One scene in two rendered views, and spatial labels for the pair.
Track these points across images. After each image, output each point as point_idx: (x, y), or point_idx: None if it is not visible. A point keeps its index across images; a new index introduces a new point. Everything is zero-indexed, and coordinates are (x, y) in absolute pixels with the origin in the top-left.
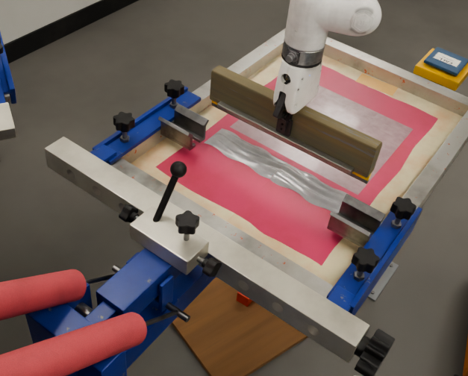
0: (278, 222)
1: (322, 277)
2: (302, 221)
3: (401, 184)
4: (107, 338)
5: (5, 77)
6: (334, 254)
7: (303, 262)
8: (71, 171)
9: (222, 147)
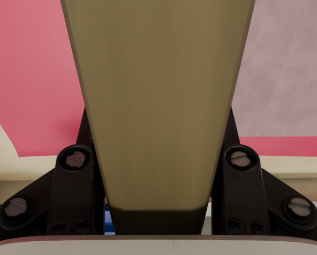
0: (15, 74)
1: (4, 164)
2: (63, 103)
3: (274, 167)
4: None
5: None
6: (54, 159)
7: None
8: None
9: None
